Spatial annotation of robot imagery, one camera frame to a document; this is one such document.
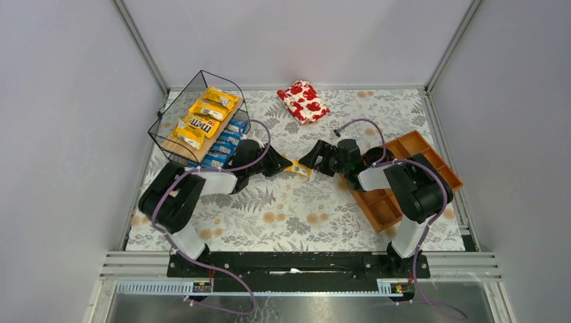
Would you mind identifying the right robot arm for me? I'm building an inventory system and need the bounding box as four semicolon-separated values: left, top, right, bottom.
299;139;453;259

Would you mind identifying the blue m&m bag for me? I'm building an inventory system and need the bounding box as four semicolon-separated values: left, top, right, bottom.
226;120;249;134
218;131;242;147
210;141;236;155
204;151;230;164
187;157;226;168

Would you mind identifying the black wire wooden shelf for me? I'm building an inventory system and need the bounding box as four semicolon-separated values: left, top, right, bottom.
147;70;249;166

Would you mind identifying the red white floral pouch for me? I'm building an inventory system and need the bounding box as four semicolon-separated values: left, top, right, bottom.
277;80;330;125

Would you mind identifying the black coiled cable roll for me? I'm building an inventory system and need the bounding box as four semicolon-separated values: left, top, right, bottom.
363;147;396;165

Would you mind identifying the yellow m&m bag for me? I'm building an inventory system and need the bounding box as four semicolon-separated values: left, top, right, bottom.
189;99;231;121
203;86;239;110
172;119;205;150
284;160;312;178
183;114;221;139

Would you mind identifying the orange compartment tray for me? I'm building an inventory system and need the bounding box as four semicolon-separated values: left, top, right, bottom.
351;131;463;233

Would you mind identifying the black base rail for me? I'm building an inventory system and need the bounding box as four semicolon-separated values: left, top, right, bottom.
167;252;431;293

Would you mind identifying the floral table mat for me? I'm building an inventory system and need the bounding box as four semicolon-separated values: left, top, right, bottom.
191;89;432;251

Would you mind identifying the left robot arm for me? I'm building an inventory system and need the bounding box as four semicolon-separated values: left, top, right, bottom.
137;139;293;260

